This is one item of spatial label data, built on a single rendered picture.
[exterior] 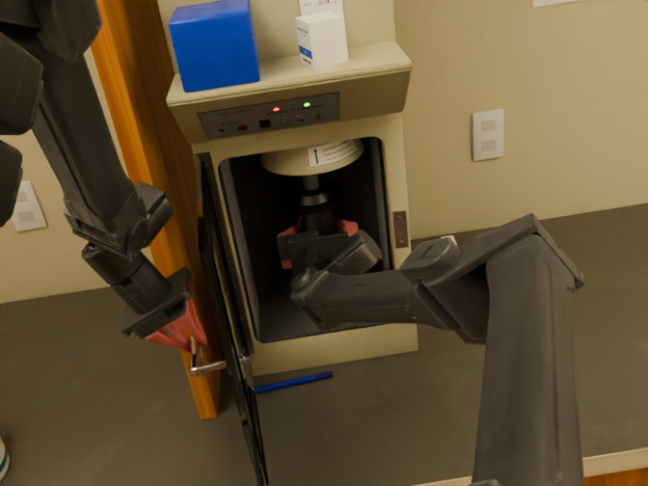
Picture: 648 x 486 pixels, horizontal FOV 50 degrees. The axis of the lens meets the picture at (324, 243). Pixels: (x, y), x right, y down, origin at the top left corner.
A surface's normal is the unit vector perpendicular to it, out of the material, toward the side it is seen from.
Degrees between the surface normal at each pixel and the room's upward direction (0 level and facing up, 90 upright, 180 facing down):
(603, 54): 90
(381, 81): 135
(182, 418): 0
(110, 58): 90
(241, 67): 90
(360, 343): 90
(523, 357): 34
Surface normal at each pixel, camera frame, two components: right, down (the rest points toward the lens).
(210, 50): 0.09, 0.49
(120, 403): -0.12, -0.86
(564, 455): 0.70, -0.51
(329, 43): 0.38, 0.43
